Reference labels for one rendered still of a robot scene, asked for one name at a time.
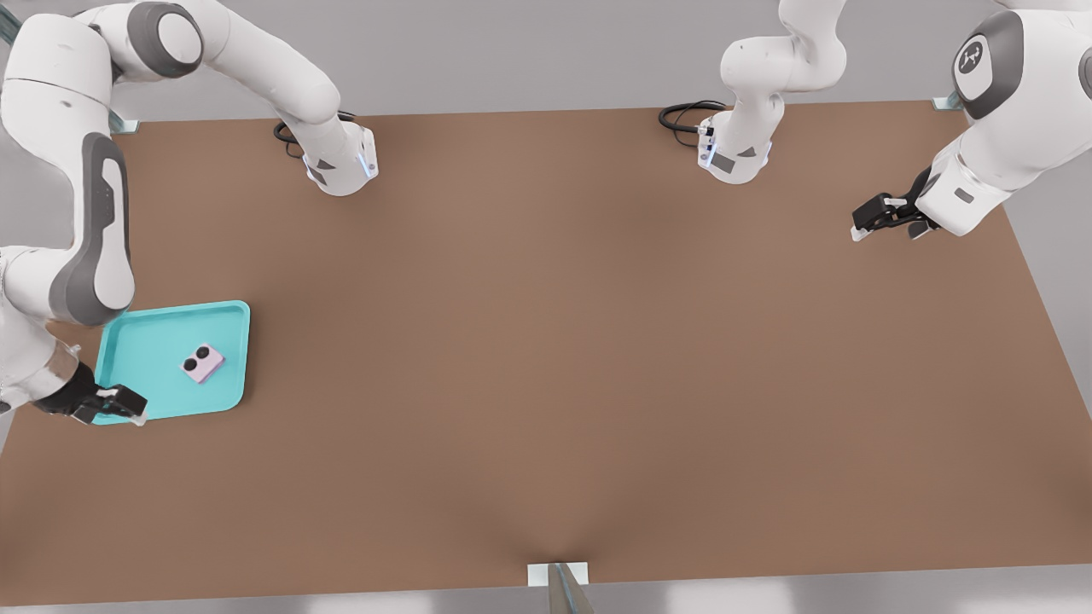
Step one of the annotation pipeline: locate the pale blue-green tray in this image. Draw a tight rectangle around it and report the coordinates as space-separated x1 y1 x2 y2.
90 300 252 426

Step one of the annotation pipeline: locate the small pale lilac phone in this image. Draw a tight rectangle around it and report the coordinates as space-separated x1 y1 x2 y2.
179 343 226 385

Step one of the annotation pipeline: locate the black cable loop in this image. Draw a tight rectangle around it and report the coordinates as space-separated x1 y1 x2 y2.
273 110 359 160
658 100 731 151

